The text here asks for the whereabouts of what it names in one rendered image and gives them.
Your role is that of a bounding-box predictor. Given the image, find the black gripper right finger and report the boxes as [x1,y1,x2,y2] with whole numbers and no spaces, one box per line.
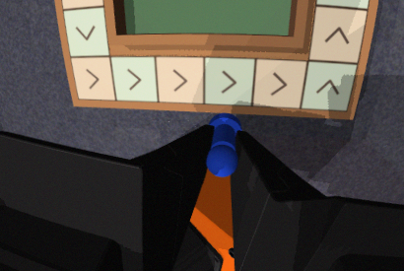
[231,130,404,271]

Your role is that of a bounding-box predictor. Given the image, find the blue pawn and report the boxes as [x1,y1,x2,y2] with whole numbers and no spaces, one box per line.
[206,114,241,177]

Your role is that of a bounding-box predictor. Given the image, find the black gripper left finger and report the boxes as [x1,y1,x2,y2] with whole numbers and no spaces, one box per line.
[0,126,214,271]

